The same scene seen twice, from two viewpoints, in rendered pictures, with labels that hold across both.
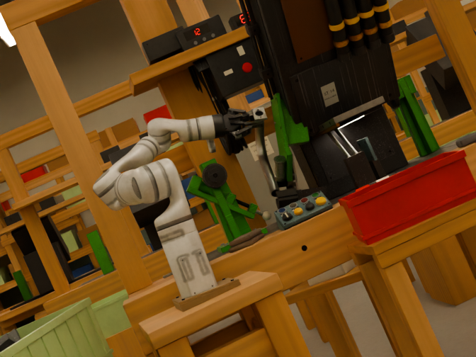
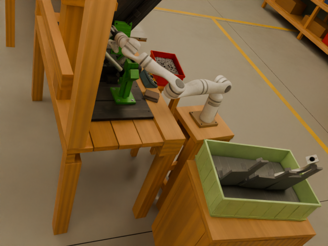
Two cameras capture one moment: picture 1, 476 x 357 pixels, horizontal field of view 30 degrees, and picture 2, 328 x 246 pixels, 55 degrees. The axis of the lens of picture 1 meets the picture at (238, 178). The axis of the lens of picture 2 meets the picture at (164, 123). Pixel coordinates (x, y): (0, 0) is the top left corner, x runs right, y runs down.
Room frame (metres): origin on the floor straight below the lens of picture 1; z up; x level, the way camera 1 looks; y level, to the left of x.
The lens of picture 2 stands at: (3.23, 1.62, 2.13)
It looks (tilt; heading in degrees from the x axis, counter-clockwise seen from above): 39 degrees down; 241
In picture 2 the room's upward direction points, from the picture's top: 23 degrees clockwise
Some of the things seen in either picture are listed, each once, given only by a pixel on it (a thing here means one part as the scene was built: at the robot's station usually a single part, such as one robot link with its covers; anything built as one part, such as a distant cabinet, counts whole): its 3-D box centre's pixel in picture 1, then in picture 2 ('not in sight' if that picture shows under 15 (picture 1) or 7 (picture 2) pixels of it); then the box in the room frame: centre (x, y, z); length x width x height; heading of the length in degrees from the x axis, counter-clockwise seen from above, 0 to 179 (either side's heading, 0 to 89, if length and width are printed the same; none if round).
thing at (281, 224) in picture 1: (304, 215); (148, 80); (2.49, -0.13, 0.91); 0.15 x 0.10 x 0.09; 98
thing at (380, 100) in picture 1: (343, 120); (116, 31); (2.73, -0.37, 1.11); 0.39 x 0.16 x 0.03; 8
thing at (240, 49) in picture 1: (234, 70); not in sight; (3.01, -0.14, 1.42); 0.17 x 0.12 x 0.15; 98
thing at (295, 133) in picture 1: (289, 125); (119, 35); (2.74, -0.21, 1.17); 0.13 x 0.12 x 0.20; 98
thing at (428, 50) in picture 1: (280, 115); (47, 13); (3.18, -0.23, 1.23); 1.30 x 0.05 x 0.09; 98
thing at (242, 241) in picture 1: (245, 240); (152, 95); (2.51, 0.05, 0.91); 0.10 x 0.08 x 0.03; 156
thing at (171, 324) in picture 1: (206, 307); (203, 122); (2.13, 0.19, 0.83); 0.32 x 0.32 x 0.04; 11
